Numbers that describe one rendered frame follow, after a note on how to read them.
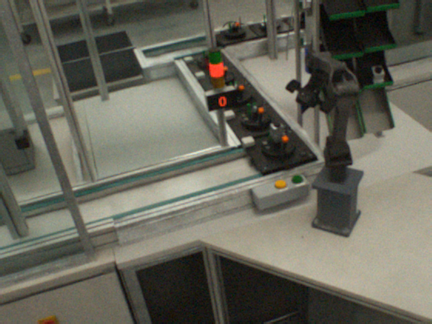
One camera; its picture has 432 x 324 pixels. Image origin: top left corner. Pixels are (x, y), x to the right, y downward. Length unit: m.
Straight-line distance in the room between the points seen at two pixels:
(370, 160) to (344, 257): 0.59
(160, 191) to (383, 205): 0.88
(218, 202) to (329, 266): 0.48
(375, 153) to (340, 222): 0.54
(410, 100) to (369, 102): 0.86
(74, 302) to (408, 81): 2.08
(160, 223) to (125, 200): 0.22
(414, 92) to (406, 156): 0.82
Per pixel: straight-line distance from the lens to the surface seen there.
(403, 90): 2.97
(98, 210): 2.03
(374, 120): 2.18
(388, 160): 2.24
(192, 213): 1.89
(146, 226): 1.88
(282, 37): 3.25
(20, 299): 1.98
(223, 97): 1.99
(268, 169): 1.98
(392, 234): 1.88
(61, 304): 2.01
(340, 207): 1.77
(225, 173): 2.07
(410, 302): 1.68
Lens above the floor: 2.14
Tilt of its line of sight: 35 degrees down
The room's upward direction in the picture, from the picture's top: 7 degrees counter-clockwise
